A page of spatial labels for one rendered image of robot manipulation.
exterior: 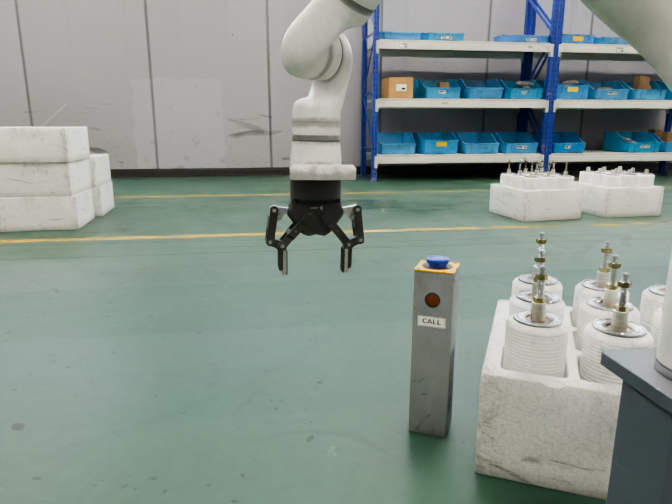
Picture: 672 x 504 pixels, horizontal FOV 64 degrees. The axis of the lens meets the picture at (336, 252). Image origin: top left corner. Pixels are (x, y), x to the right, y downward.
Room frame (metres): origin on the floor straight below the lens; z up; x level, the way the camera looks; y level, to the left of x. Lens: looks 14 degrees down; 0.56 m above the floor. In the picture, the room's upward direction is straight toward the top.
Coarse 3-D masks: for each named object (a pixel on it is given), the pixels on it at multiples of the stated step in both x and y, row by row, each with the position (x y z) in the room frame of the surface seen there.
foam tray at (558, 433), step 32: (576, 352) 0.85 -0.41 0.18; (512, 384) 0.76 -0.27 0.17; (544, 384) 0.74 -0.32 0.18; (576, 384) 0.74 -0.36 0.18; (480, 416) 0.77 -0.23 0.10; (512, 416) 0.76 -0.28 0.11; (544, 416) 0.74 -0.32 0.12; (576, 416) 0.73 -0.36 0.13; (608, 416) 0.71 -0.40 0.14; (480, 448) 0.77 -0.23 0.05; (512, 448) 0.75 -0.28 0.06; (544, 448) 0.74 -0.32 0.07; (576, 448) 0.72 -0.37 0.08; (608, 448) 0.71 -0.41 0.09; (512, 480) 0.75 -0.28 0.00; (544, 480) 0.74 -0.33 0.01; (576, 480) 0.72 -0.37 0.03; (608, 480) 0.71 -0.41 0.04
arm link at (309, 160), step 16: (304, 144) 0.76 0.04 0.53; (320, 144) 0.76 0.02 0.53; (336, 144) 0.78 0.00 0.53; (304, 160) 0.76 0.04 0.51; (320, 160) 0.76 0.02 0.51; (336, 160) 0.77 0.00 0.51; (304, 176) 0.72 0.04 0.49; (320, 176) 0.72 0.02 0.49; (336, 176) 0.72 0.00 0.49; (352, 176) 0.73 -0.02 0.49
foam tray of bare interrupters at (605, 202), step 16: (592, 192) 3.36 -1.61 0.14; (608, 192) 3.23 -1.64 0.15; (624, 192) 3.25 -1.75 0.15; (640, 192) 3.27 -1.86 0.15; (656, 192) 3.29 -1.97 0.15; (592, 208) 3.35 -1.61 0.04; (608, 208) 3.23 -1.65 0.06; (624, 208) 3.25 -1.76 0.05; (640, 208) 3.27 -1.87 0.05; (656, 208) 3.29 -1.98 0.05
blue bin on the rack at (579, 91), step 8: (544, 80) 5.86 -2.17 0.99; (576, 80) 5.93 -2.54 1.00; (544, 88) 5.87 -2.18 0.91; (560, 88) 5.64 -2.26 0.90; (568, 88) 5.65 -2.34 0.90; (576, 88) 5.66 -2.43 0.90; (584, 88) 5.68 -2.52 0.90; (560, 96) 5.65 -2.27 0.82; (568, 96) 5.66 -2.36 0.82; (576, 96) 5.67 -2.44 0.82; (584, 96) 5.68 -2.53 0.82
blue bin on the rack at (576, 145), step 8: (560, 136) 6.12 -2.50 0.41; (568, 136) 5.98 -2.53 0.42; (576, 136) 5.83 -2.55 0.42; (552, 144) 5.64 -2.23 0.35; (560, 144) 5.61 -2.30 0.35; (568, 144) 5.62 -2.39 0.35; (576, 144) 5.63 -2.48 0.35; (584, 144) 5.66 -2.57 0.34; (552, 152) 5.64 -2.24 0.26; (560, 152) 5.63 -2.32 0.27; (568, 152) 5.64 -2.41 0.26; (576, 152) 5.66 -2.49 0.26
